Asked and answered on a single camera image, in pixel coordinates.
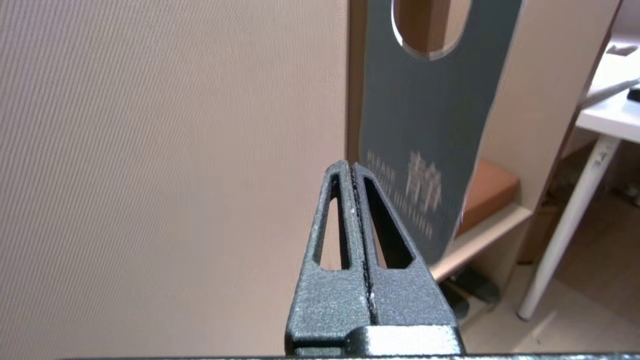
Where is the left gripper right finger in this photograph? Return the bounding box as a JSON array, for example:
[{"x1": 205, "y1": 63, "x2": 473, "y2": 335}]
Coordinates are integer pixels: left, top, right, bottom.
[{"x1": 347, "y1": 161, "x2": 466, "y2": 351}]

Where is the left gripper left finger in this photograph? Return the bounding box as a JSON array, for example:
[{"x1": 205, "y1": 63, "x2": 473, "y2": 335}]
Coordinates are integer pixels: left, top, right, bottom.
[{"x1": 286, "y1": 160, "x2": 373, "y2": 351}]

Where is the white door hanger sign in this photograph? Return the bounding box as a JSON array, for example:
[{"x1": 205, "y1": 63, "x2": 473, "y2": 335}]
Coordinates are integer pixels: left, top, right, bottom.
[{"x1": 357, "y1": 0, "x2": 523, "y2": 266}]

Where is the beige room door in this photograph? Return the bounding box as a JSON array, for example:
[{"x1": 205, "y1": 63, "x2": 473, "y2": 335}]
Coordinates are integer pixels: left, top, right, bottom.
[{"x1": 0, "y1": 0, "x2": 351, "y2": 360}]

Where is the white bench shelf unit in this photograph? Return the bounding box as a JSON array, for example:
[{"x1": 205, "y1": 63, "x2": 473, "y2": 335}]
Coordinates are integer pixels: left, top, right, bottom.
[{"x1": 429, "y1": 202, "x2": 536, "y2": 286}]

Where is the brown bench cushion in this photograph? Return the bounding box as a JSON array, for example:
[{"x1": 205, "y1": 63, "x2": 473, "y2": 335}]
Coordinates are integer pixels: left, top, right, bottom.
[{"x1": 457, "y1": 159, "x2": 521, "y2": 237}]

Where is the white table leg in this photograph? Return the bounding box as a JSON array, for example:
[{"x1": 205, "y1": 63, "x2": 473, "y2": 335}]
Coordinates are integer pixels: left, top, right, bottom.
[{"x1": 516, "y1": 135, "x2": 623, "y2": 322}]

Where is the white table top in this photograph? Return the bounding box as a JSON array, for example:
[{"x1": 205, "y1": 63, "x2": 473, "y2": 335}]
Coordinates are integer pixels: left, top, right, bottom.
[{"x1": 575, "y1": 30, "x2": 640, "y2": 146}]

